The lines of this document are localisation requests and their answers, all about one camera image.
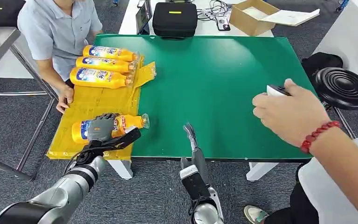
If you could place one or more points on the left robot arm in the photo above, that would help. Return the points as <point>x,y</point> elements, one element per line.
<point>61,191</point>

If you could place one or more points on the white table leg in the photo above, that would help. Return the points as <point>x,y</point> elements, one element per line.
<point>122,170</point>
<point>257,171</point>

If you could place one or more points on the green table mat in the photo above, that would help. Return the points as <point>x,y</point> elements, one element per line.
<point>213,92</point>

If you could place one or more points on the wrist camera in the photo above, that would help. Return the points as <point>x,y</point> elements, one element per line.
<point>194,185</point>
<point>129,136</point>

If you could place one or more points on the black tablet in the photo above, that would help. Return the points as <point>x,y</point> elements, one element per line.
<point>142,17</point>

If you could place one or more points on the orange drink bottle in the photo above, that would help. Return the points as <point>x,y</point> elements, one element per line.
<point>105,64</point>
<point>98,78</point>
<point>111,52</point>
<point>129,121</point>

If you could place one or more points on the white table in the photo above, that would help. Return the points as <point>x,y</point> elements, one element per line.
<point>352,37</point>

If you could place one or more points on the yellow sheet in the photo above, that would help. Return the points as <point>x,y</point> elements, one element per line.
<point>95,102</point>

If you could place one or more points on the black carrying case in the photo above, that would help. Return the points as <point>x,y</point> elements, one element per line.
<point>0,15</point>
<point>174,23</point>

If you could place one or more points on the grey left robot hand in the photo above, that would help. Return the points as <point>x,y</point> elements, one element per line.
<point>101,128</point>

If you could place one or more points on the black backpack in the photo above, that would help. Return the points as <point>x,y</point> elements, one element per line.
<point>318,63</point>

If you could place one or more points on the person's hand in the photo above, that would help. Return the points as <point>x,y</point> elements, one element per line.
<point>64,97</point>
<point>290,114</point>

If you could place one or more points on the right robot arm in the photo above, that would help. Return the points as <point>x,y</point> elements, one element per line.
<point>206,215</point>

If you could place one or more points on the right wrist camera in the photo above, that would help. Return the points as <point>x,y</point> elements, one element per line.
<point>194,185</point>

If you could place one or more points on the white handheld remote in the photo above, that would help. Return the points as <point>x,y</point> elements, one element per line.
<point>273,90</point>

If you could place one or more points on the black handheld device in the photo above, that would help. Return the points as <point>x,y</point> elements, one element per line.
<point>223,24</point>

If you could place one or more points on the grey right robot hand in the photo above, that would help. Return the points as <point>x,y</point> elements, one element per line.
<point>201,160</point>

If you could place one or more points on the person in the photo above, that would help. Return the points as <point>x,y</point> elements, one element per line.
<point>321,194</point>
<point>52,31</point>

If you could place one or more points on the pale cardboard sheet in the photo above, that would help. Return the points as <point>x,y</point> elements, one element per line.
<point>293,17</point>

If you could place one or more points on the black round stool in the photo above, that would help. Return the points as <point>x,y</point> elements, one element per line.
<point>342,88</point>

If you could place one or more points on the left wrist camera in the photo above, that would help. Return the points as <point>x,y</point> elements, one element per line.
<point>129,136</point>

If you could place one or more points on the open cardboard box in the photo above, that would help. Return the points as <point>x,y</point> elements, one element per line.
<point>244,21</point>

